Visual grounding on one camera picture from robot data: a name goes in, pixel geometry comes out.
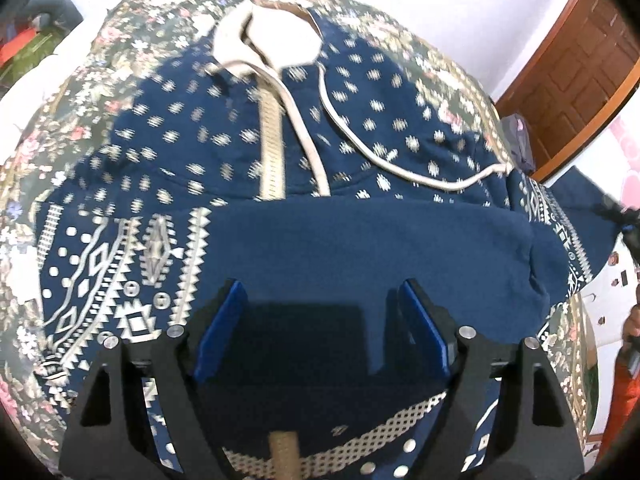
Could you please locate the person's orange clothing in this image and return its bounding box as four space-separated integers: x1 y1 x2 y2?
597 347 640 466

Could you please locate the grey bag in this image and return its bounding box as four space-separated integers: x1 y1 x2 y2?
500 114 537 173

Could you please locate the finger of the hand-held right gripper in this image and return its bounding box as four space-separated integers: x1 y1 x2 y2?
597 195 640 236

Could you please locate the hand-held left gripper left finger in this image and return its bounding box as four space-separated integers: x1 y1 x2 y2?
59 279 249 480

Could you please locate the navy patterned hoodie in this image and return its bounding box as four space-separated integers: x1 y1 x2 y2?
35 0 621 480

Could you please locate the floral bed blanket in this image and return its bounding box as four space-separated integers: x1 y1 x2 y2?
0 0 601 461

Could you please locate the person's right hand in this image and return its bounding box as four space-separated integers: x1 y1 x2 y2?
621 306 640 339

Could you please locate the brown wooden door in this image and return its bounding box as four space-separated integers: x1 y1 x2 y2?
495 0 640 183

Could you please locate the orange cloth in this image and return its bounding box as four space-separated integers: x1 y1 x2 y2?
0 25 41 66

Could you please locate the white bed sheet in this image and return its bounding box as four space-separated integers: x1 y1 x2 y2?
0 25 106 128

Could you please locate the green bag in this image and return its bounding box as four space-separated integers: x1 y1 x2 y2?
0 27 65 86

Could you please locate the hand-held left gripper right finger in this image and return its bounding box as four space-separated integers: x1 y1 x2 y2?
397 279 586 480

